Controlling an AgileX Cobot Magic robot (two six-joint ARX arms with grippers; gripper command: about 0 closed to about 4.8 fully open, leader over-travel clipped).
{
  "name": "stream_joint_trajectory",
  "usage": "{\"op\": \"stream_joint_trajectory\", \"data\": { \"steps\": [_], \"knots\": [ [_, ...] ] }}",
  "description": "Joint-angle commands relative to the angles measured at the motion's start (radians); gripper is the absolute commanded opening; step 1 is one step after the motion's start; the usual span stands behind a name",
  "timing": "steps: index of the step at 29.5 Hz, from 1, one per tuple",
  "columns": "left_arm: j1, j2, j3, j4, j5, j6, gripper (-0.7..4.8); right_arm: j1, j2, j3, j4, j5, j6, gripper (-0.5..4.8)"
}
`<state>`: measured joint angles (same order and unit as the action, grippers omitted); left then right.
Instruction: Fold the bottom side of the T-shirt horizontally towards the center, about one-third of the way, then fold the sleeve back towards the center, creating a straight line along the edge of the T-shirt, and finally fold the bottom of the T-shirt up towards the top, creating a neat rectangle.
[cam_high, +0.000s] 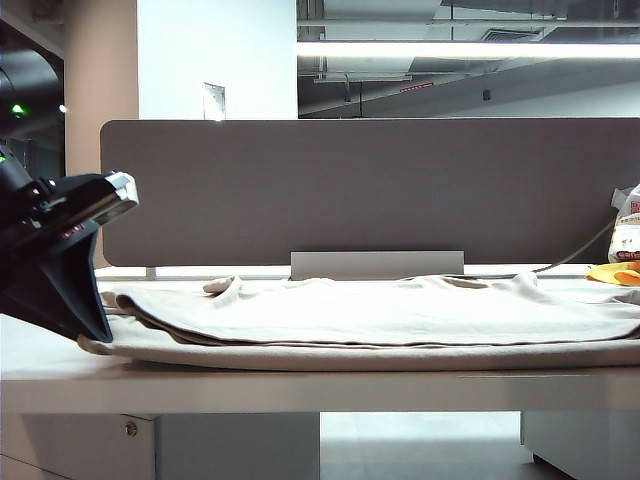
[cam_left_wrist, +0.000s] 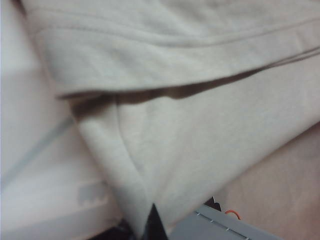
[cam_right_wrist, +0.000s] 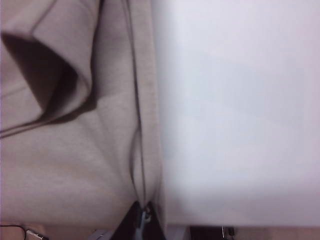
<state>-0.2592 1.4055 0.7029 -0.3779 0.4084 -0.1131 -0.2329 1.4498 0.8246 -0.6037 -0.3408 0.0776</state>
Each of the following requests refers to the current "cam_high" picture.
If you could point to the dark framed glass door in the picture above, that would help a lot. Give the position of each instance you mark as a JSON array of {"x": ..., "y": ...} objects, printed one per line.
[{"x": 52, "y": 155}]

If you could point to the long ceiling light strip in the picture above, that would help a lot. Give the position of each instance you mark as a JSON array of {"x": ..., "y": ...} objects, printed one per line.
[{"x": 450, "y": 50}]

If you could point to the white drawer cabinet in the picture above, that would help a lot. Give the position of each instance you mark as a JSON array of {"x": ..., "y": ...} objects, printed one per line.
[{"x": 225, "y": 450}]

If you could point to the yellow cloth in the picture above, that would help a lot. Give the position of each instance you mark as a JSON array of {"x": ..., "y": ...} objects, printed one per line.
[{"x": 617, "y": 272}]

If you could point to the white cabinet without lock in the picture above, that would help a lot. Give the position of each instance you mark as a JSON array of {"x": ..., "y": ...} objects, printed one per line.
[{"x": 590, "y": 445}]

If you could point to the hanging sprinkler pipe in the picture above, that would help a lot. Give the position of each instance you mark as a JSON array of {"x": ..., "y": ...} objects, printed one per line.
[{"x": 348, "y": 94}]

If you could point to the silver wall plate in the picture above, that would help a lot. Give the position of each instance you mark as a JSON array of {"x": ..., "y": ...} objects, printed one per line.
[{"x": 214, "y": 100}]

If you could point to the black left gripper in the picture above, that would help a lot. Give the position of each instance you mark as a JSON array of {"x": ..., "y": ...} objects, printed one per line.
[{"x": 45, "y": 220}]

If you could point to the grey fabric desk divider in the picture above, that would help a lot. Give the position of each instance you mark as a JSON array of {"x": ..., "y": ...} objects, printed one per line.
[{"x": 350, "y": 195}]

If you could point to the metal divider bracket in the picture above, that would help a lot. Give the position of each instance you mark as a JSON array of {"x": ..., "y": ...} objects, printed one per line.
[{"x": 151, "y": 273}]

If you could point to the ceiling air vent grille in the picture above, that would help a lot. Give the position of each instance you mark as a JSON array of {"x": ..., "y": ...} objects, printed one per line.
[{"x": 510, "y": 34}]

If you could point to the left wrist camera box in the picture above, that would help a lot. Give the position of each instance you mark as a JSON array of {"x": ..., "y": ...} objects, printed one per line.
[{"x": 117, "y": 197}]

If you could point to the round silver drawer lock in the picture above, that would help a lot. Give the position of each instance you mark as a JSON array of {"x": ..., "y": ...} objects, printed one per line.
[{"x": 131, "y": 429}]

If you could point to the beige T-shirt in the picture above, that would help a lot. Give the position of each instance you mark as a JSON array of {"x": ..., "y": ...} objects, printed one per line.
[{"x": 375, "y": 320}]

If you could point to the white printed snack bag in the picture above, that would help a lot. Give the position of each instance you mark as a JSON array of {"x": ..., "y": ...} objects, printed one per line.
[{"x": 627, "y": 235}]

